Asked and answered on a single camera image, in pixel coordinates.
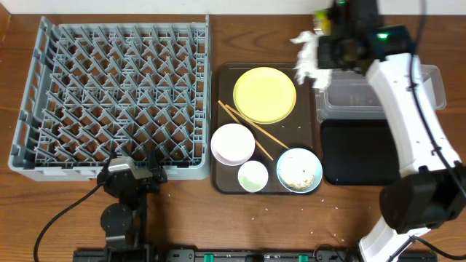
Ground wooden chopstick lower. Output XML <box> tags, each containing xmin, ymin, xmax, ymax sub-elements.
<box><xmin>217</xmin><ymin>100</ymin><xmax>275</xmax><ymax>162</ymax></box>

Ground grey plastic dish rack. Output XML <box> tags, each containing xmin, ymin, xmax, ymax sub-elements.
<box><xmin>8</xmin><ymin>17</ymin><xmax>212</xmax><ymax>181</ymax></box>

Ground black waste tray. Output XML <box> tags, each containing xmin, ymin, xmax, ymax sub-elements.
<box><xmin>320</xmin><ymin>119</ymin><xmax>400</xmax><ymax>186</ymax></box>

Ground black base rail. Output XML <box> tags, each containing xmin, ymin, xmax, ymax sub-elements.
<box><xmin>72</xmin><ymin>249</ymin><xmax>438</xmax><ymax>262</ymax></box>

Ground light blue bowl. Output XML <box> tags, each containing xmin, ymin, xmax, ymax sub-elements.
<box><xmin>276</xmin><ymin>148</ymin><xmax>323</xmax><ymax>194</ymax></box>

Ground white tissue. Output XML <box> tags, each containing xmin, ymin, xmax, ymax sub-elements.
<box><xmin>291</xmin><ymin>31</ymin><xmax>333</xmax><ymax>90</ymax></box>

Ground yellow plate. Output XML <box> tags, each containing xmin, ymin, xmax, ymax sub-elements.
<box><xmin>233</xmin><ymin>67</ymin><xmax>297</xmax><ymax>124</ymax></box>

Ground wooden chopstick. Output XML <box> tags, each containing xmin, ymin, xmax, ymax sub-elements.
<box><xmin>225</xmin><ymin>104</ymin><xmax>290</xmax><ymax>150</ymax></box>
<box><xmin>217</xmin><ymin>100</ymin><xmax>275</xmax><ymax>162</ymax></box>

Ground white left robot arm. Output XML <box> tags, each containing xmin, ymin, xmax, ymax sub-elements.
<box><xmin>97</xmin><ymin>151</ymin><xmax>167</xmax><ymax>262</ymax></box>

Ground small pale green cup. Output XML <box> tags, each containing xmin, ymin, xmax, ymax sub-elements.
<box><xmin>237</xmin><ymin>161</ymin><xmax>269</xmax><ymax>193</ymax></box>

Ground clear plastic waste bin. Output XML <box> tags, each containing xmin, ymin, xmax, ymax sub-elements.
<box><xmin>315</xmin><ymin>64</ymin><xmax>448</xmax><ymax>124</ymax></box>

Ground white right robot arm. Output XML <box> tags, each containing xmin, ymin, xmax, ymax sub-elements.
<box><xmin>317</xmin><ymin>0</ymin><xmax>465</xmax><ymax>261</ymax></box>

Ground pink white bowl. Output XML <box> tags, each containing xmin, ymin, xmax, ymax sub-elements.
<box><xmin>210</xmin><ymin>123</ymin><xmax>256</xmax><ymax>166</ymax></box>

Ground rice and food scraps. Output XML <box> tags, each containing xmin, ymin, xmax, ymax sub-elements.
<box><xmin>280</xmin><ymin>165</ymin><xmax>315</xmax><ymax>191</ymax></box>

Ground wooden chopstick upper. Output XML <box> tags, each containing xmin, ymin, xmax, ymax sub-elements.
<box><xmin>225</xmin><ymin>104</ymin><xmax>290</xmax><ymax>150</ymax></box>

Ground green yellow snack wrapper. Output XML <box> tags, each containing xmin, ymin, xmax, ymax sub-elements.
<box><xmin>313</xmin><ymin>9</ymin><xmax>331</xmax><ymax>36</ymax></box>

